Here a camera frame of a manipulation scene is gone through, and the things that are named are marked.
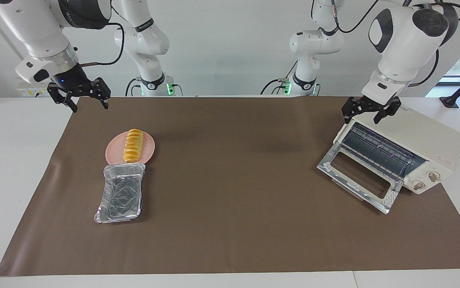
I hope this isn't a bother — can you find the yellow sliced bread loaf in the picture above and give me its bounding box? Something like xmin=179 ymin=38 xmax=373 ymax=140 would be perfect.
xmin=123 ymin=128 xmax=145 ymax=163

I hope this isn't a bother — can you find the aluminium foil baking tray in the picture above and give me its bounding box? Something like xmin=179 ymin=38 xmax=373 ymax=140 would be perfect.
xmin=94 ymin=163 xmax=146 ymax=224

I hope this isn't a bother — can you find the cream white toaster oven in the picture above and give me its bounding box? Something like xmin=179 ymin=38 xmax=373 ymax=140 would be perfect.
xmin=333 ymin=89 xmax=460 ymax=195

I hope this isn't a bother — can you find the silver glass oven door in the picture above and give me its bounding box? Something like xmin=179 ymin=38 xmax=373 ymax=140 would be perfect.
xmin=317 ymin=143 xmax=404 ymax=214

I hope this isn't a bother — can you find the white power strip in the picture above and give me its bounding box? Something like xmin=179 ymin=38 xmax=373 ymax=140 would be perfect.
xmin=17 ymin=82 xmax=52 ymax=98

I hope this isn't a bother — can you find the pink round plate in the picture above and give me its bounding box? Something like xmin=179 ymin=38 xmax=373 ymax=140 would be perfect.
xmin=105 ymin=130 xmax=155 ymax=166

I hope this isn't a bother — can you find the brown paper table mat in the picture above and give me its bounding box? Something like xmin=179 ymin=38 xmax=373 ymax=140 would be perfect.
xmin=0 ymin=96 xmax=460 ymax=276

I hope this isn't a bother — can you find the black right base cable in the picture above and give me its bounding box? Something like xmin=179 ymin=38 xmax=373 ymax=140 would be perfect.
xmin=125 ymin=77 xmax=142 ymax=96

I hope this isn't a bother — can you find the black base cable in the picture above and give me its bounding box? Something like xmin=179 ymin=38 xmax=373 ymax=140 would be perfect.
xmin=260 ymin=60 xmax=297 ymax=96
xmin=125 ymin=77 xmax=142 ymax=96

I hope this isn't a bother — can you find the metal oven wire rack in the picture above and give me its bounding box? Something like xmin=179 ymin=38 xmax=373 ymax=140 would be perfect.
xmin=340 ymin=122 xmax=428 ymax=181

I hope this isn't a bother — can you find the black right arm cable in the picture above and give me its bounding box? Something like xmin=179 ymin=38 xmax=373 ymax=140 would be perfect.
xmin=78 ymin=22 xmax=125 ymax=66

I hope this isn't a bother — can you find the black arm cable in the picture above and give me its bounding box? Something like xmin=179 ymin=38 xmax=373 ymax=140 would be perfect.
xmin=78 ymin=22 xmax=125 ymax=66
xmin=331 ymin=0 xmax=460 ymax=86

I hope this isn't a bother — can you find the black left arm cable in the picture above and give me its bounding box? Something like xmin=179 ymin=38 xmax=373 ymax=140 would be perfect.
xmin=331 ymin=0 xmax=460 ymax=86

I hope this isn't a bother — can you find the black left base cable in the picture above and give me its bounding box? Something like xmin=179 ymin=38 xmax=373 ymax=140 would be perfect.
xmin=260 ymin=60 xmax=297 ymax=96

